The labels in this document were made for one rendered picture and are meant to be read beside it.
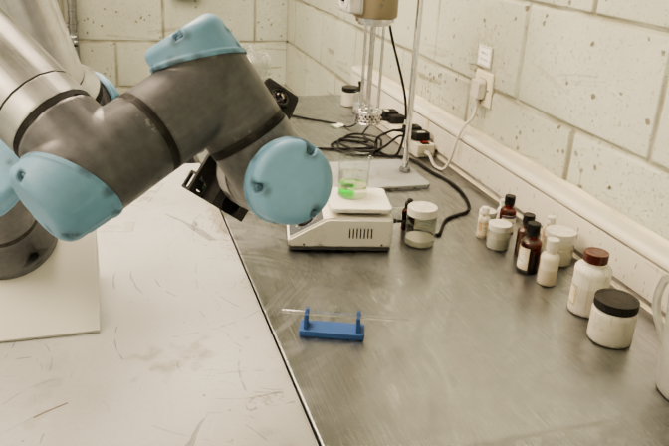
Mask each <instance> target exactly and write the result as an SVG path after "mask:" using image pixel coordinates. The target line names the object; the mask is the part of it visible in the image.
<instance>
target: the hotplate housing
mask: <svg viewBox="0 0 669 446"><path fill-rule="evenodd" d="M322 211H323V217H324V219H323V220H321V221H319V222H317V223H315V224H313V225H311V226H309V227H307V228H305V229H303V230H301V231H299V232H297V233H295V234H294V235H292V236H290V230H289V225H287V236H288V245H289V249H290V250H363V251H389V249H390V248H389V246H391V243H392V232H393V224H394V223H396V222H397V220H396V219H394V218H392V216H391V214H390V213H387V214H382V213H333V212H330V209H329V205H328V203H327V204H326V205H325V207H324V208H323V209H322Z"/></svg>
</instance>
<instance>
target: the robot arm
mask: <svg viewBox="0 0 669 446"><path fill-rule="evenodd" d="M246 55H247V52H246V50H245V49H244V48H242V46H241V45H240V43H239V42H238V41H237V39H236V38H235V36H234V35H233V34H232V32H231V31H230V29H229V28H227V27H226V25H225V24H224V23H223V21H222V20H221V19H220V18H219V17H218V16H216V15H214V14H209V13H208V14H203V15H201V16H199V17H197V18H196V19H194V20H192V21H191V22H189V23H188V24H186V25H184V26H183V27H181V28H180V29H178V30H177V31H175V32H174V33H172V34H171V35H169V36H167V37H166V38H164V39H163V40H161V41H160V42H158V43H157V44H155V45H154V46H152V47H151V48H149V49H148V50H147V51H146V53H145V56H144V57H145V60H146V62H147V64H148V65H149V67H150V69H149V71H150V72H151V75H150V76H148V77H147V78H145V79H144V80H142V81H141V82H139V83H138V84H136V85H135V86H133V87H132V88H130V89H129V90H127V91H126V92H124V93H123V94H121V95H119V92H118V91H117V89H116V88H115V86H114V85H113V84H112V83H111V82H110V81H109V80H108V79H107V78H106V77H105V76H103V75H102V74H100V73H98V72H94V71H93V70H92V69H91V68H89V67H87V66H85V65H82V64H81V62H80V60H79V57H78V54H77V52H76V49H75V47H74V44H73V41H72V39H71V36H70V33H69V31H68V28H67V25H66V23H65V20H64V17H63V15H62V12H61V10H60V7H59V5H58V2H57V0H0V280H9V279H15V278H19V277H22V276H24V275H27V274H29V273H31V272H33V271H34V270H36V269H37V268H39V267H40V266H41V265H42V264H43V263H45V261H46V260H47V259H48V258H49V257H50V255H51V254H52V252H53V251H54V249H55V247H56V244H57V241H58V239H60V240H63V241H67V242H73V241H77V240H80V239H82V238H83V237H84V236H86V235H87V234H89V233H92V232H94V231H95V230H97V229H98V228H99V227H101V226H102V225H104V224H105V223H107V222H108V221H110V220H111V219H113V218H115V217H117V216H118V215H119V214H121V212H122V210H123V209H124V208H125V207H126V206H128V205H129V204H130V203H132V202H133V201H134V200H136V199H137V198H138V197H140V196H141V195H142V194H144V193H145V192H146V191H148V190H149V189H150V188H152V187H153V186H154V185H156V184H157V183H158V182H160V181H161V180H162V179H164V178H165V177H166V176H168V175H169V174H170V173H172V172H173V171H174V170H176V169H177V168H179V167H180V166H181V165H183V164H184V163H185V162H187V161H188V160H189V159H191V158H192V157H193V156H195V155H196V154H200V153H201V152H203V151H204V150H205V149H206V150H207V151H208V153H207V155H206V157H205V158H204V160H203V161H202V163H201V165H200V166H199V168H198V170H197V171H194V170H190V172H189V174H188V175H187V177H186V179H185V180H184V182H183V183H182V185H181V187H183V188H185V189H186V190H188V191H190V192H192V193H193V194H195V195H197V196H198V197H200V198H202V199H203V200H205V201H207V202H208V203H210V204H212V205H213V206H215V207H217V208H219V209H220V210H222V211H224V212H225V213H227V214H229V215H230V216H232V217H234V218H236V219H237V220H239V221H241V222H242V220H243V219H244V217H245V215H246V214H247V212H248V210H249V211H251V212H253V213H254V214H255V215H257V216H258V217H259V218H261V219H262V220H264V221H267V222H270V223H276V224H284V225H296V224H301V223H304V222H306V221H309V220H310V219H312V218H314V217H316V216H317V215H318V214H319V213H320V212H321V211H322V209H323V208H324V207H325V205H326V204H327V202H328V200H329V198H330V196H331V192H332V188H333V174H332V170H331V166H330V164H329V162H328V160H327V158H326V157H325V156H324V154H323V153H322V152H321V151H320V150H319V149H318V148H316V147H315V146H314V145H312V144H311V143H310V142H308V141H307V140H305V139H302V138H300V136H299V135H298V133H297V132H296V130H295V129H294V127H293V125H292V124H291V122H290V118H291V116H292V114H293V112H294V109H295V107H296V105H297V103H298V97H297V96H296V95H294V94H293V93H291V92H290V91H288V90H287V89H286V88H284V87H283V86H281V85H280V84H278V83H277V82H275V81H274V80H272V79H271V78H269V79H267V80H266V81H265V82H263V81H262V79H261V78H260V76H259V74H258V73H257V71H256V70H255V68H254V67H253V65H252V63H251V62H250V60H249V59H248V57H247V56H246ZM193 174H195V175H194V177H193V178H192V180H191V182H190V183H189V185H188V186H186V185H187V184H188V182H189V180H190V179H191V177H192V175H193ZM196 189H197V190H199V191H200V192H198V191H196Z"/></svg>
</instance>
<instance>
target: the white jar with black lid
mask: <svg viewBox="0 0 669 446"><path fill-rule="evenodd" d="M639 307H640V302H639V300H638V299H637V298H636V297H635V296H633V295H632V294H630V293H627V292H625V291H622V290H618V289H610V288H605V289H600V290H597V291H596V292H595V294H594V299H593V303H592V307H591V312H590V317H589V322H588V326H587V331H586V332H587V335H588V337H589V338H590V339H591V340H592V341H594V342H595V343H597V344H599V345H601V346H604V347H608V348H614V349H622V348H627V347H629V346H630V345H631V343H632V339H633V335H634V330H635V326H636V322H637V317H638V311H639Z"/></svg>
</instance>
